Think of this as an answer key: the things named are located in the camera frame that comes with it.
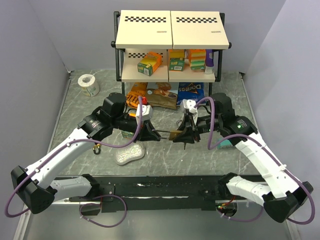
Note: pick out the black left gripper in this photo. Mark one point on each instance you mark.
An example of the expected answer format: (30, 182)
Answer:
(146, 134)

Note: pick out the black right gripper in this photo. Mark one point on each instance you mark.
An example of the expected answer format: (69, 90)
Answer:
(189, 130)

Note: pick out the brass padlock long shackle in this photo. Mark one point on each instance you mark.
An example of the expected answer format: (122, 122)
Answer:
(170, 134)

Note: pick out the yellow black padlock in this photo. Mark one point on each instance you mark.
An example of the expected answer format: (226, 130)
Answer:
(96, 148)

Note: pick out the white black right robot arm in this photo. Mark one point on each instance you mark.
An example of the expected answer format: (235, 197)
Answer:
(282, 194)

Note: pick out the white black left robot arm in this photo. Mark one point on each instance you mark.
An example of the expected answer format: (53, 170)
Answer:
(36, 185)

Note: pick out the orange green box on table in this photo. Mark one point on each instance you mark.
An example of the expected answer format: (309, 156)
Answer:
(127, 135)

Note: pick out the teal rectangular box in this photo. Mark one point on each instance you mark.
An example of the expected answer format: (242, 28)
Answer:
(226, 144)

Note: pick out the brown chip bag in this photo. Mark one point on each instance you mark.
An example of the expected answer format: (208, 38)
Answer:
(162, 94)

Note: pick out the orange Reese's bag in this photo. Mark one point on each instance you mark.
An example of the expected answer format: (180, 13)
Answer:
(138, 90)

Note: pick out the blue Doritos bag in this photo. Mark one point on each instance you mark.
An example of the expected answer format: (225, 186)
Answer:
(190, 91)

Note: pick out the orange green box on shelf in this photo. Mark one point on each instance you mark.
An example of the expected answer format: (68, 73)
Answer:
(150, 63)

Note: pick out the purple white bottle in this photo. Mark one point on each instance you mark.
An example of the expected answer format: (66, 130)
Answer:
(209, 62)

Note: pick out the white tape roll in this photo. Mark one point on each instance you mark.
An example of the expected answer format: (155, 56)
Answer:
(89, 85)

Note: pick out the stacked coloured sponges pack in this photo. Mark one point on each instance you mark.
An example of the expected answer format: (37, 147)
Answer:
(196, 59)

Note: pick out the green yellow box on shelf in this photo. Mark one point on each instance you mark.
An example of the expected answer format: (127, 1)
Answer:
(176, 59)

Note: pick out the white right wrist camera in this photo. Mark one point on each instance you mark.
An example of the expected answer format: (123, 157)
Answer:
(189, 106)

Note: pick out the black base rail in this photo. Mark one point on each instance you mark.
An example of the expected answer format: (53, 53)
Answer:
(202, 192)

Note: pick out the black frame cream shelf rack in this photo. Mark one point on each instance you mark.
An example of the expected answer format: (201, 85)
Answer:
(137, 32)

